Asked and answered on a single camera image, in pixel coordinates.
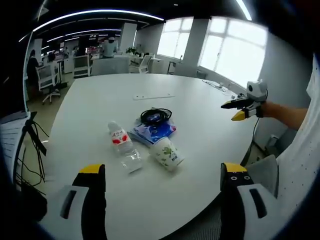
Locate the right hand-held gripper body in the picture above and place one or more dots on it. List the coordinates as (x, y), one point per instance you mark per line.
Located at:
(257, 92)

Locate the blue and white packet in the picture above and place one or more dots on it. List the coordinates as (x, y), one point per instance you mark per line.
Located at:
(153, 131)

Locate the grey chair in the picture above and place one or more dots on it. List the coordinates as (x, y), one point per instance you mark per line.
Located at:
(266, 172)

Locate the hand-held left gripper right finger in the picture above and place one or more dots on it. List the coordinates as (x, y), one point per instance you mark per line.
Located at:
(246, 197)

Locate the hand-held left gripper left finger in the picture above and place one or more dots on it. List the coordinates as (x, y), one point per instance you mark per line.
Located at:
(82, 200)

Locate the white paper cup green print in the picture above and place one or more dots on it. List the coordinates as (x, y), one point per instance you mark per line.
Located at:
(166, 153)

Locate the potted plant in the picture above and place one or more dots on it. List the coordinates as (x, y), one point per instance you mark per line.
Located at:
(131, 50)

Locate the clear plastic water bottle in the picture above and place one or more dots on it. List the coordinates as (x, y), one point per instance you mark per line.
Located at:
(123, 147)

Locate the white table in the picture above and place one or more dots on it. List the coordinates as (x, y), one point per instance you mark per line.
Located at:
(175, 100)

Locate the white mesh office chair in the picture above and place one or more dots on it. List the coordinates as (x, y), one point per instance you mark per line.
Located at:
(143, 64)

